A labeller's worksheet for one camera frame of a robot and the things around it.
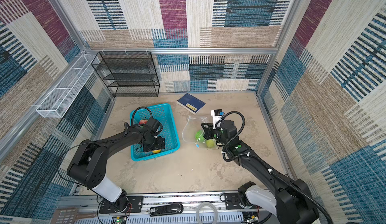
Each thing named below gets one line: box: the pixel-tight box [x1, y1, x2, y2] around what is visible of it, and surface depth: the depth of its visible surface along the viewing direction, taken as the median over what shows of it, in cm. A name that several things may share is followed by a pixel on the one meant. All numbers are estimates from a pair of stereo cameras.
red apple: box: [138, 119, 148, 126], surface depth 101 cm
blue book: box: [176, 92, 207, 115], surface depth 114 cm
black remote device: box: [149, 202, 184, 217], surface depth 72 cm
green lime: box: [205, 139, 215, 149], surface depth 89 cm
